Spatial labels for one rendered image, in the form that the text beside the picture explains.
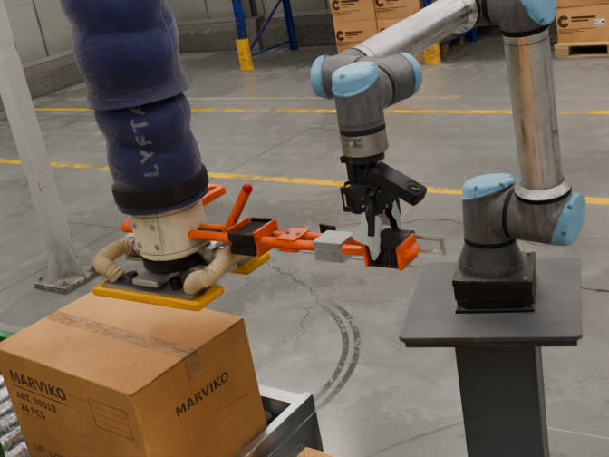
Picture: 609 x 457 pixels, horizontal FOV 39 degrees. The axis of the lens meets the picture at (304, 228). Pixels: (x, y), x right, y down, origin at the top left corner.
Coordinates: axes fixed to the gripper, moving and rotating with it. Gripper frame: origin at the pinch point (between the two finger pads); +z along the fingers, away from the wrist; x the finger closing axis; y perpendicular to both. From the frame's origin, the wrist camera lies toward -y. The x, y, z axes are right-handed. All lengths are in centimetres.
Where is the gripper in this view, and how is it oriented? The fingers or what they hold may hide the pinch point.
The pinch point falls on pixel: (389, 247)
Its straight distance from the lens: 174.8
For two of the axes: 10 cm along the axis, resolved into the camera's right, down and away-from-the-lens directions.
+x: -5.5, 3.9, -7.4
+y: -8.2, -0.7, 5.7
